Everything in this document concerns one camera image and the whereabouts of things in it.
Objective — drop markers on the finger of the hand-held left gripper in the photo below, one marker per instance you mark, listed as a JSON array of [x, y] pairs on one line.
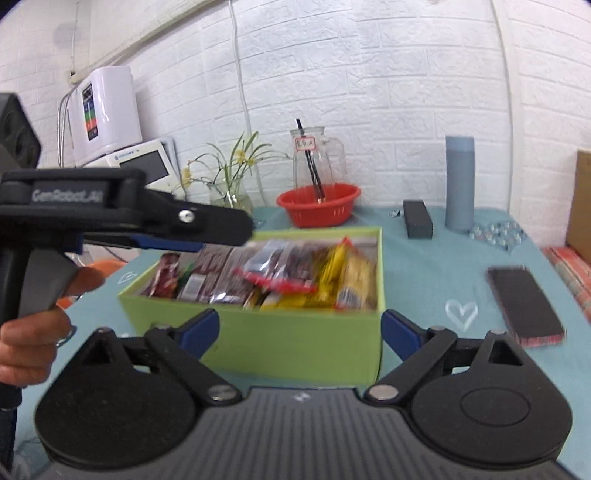
[[157, 242], [207, 221]]

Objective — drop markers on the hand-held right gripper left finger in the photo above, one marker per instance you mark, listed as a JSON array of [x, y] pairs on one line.
[[203, 327]]

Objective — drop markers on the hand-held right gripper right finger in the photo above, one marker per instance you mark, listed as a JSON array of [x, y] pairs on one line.
[[399, 330]]

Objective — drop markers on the pile of snack packets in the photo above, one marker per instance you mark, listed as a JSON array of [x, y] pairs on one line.
[[221, 272]]

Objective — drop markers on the green cardboard box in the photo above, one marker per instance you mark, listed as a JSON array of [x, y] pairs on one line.
[[286, 346]]

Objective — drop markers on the person's left hand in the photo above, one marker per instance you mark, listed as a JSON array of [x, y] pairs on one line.
[[32, 346]]

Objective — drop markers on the plant in glass vase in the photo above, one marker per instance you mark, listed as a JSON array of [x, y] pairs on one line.
[[231, 184]]

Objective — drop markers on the teal heart-print tablecloth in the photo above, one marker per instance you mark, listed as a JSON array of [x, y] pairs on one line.
[[438, 286]]

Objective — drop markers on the white dispenser with screen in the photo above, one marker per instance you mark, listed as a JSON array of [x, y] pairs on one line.
[[152, 168]]

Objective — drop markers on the small black box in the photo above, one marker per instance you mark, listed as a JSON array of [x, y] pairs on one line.
[[418, 220]]

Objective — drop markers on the red plastic basket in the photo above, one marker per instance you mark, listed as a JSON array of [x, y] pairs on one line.
[[318, 207]]

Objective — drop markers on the black stirring stick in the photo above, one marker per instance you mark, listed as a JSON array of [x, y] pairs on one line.
[[310, 161]]

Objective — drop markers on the smartphone with red case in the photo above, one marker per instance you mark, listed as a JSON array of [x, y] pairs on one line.
[[524, 304]]

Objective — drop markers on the glass pitcher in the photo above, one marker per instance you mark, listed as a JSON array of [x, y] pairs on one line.
[[323, 157]]

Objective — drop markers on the white water purifier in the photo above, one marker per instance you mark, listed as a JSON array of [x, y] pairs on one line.
[[113, 115]]

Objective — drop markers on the mosaic patterned coaster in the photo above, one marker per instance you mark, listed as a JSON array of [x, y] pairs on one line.
[[498, 234]]

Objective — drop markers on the grey-blue bottle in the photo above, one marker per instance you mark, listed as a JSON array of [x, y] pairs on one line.
[[459, 184]]

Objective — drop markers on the plaid tablecloth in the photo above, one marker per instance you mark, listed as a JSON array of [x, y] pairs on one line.
[[575, 272]]

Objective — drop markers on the brown cardboard box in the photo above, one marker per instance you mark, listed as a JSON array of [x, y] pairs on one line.
[[581, 207]]

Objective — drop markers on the beige wall pipe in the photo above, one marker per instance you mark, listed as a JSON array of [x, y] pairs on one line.
[[138, 46]]

